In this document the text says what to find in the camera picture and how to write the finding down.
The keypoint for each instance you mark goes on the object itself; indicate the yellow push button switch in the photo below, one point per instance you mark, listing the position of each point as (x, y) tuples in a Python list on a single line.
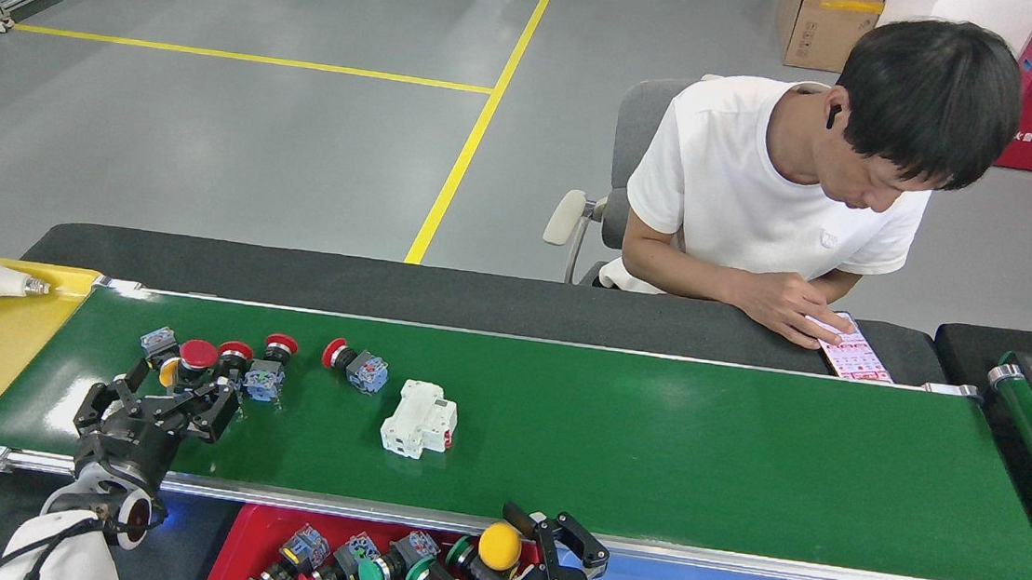
[(159, 345), (500, 546)]

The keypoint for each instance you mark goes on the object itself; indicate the green push button switch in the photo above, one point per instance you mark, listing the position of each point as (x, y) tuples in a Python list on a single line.
[(417, 573), (307, 547), (416, 548), (459, 551)]

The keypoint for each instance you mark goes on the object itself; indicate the plain white circuit breaker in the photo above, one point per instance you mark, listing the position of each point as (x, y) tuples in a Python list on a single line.
[(416, 421)]

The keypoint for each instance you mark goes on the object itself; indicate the person's left forearm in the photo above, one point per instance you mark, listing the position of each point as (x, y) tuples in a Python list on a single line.
[(839, 286)]

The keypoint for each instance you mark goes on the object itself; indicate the person's right forearm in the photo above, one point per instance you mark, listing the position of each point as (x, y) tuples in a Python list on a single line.
[(685, 281)]

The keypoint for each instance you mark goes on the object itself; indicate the person's right hand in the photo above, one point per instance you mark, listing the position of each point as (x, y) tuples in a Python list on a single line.
[(790, 305)]

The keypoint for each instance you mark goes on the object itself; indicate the red plastic bin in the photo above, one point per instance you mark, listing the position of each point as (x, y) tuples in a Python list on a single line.
[(263, 534)]

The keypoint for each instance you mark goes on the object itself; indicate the smartphone with pink screen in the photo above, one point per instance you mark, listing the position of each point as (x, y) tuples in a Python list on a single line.
[(860, 362)]

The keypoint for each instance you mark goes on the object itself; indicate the person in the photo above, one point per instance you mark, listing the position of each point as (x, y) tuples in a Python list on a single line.
[(730, 187)]

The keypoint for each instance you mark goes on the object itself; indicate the grey office chair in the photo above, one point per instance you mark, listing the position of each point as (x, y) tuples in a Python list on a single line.
[(637, 132)]

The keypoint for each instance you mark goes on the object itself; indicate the brown cardboard box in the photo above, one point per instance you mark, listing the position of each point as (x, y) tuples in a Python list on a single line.
[(823, 32)]

